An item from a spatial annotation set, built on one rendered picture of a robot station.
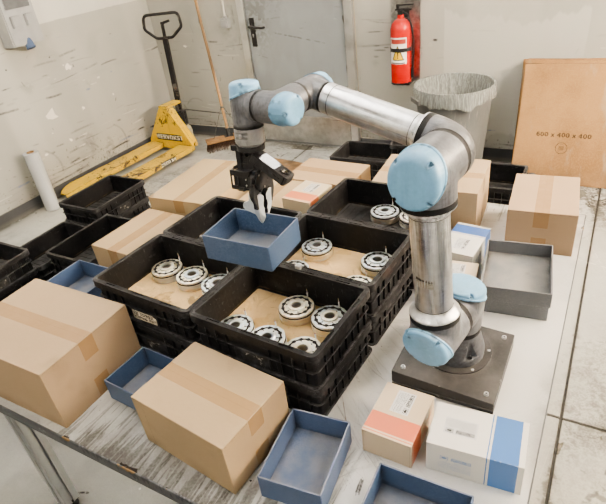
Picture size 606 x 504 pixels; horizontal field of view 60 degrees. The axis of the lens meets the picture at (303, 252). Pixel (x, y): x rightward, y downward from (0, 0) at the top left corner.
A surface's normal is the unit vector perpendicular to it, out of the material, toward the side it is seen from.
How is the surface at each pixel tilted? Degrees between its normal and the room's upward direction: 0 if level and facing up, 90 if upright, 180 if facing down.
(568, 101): 80
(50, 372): 90
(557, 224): 90
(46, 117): 90
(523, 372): 0
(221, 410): 0
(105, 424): 0
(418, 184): 84
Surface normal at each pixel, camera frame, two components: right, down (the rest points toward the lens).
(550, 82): -0.49, 0.39
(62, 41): 0.87, 0.17
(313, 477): -0.11, -0.84
